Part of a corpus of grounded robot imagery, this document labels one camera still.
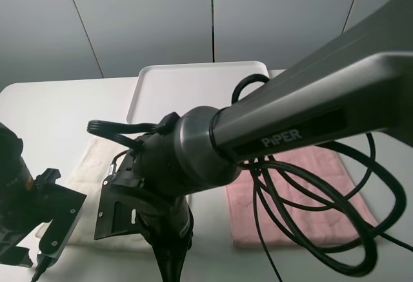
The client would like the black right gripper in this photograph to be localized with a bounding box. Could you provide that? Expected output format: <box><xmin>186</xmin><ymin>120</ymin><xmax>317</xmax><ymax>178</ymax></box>
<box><xmin>136</xmin><ymin>196</ymin><xmax>194</xmax><ymax>282</ymax></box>

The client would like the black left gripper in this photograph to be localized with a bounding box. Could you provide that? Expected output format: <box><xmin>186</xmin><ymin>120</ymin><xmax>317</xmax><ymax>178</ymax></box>
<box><xmin>1</xmin><ymin>220</ymin><xmax>34</xmax><ymax>268</ymax></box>

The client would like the cream white towel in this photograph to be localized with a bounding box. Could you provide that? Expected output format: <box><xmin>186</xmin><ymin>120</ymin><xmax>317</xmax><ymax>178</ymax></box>
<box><xmin>34</xmin><ymin>135</ymin><xmax>194</xmax><ymax>250</ymax></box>

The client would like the pink towel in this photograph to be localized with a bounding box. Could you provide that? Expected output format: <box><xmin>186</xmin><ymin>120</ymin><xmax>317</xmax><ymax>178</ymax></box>
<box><xmin>227</xmin><ymin>146</ymin><xmax>358</xmax><ymax>248</ymax></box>

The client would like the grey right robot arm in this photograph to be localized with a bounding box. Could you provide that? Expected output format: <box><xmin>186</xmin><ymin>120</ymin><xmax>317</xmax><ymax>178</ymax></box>
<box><xmin>134</xmin><ymin>0</ymin><xmax>412</xmax><ymax>277</ymax></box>

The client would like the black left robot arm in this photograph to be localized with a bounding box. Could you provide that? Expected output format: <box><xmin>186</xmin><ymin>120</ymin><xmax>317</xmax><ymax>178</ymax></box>
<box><xmin>1</xmin><ymin>125</ymin><xmax>33</xmax><ymax>268</ymax></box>

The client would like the white rectangular tray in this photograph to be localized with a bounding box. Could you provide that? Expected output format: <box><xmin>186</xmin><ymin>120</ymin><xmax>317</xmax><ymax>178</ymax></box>
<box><xmin>126</xmin><ymin>61</ymin><xmax>270</xmax><ymax>124</ymax></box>

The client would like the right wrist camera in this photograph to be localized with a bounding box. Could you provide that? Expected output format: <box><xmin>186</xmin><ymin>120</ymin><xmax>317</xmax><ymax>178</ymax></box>
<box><xmin>94</xmin><ymin>150</ymin><xmax>141</xmax><ymax>240</ymax></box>

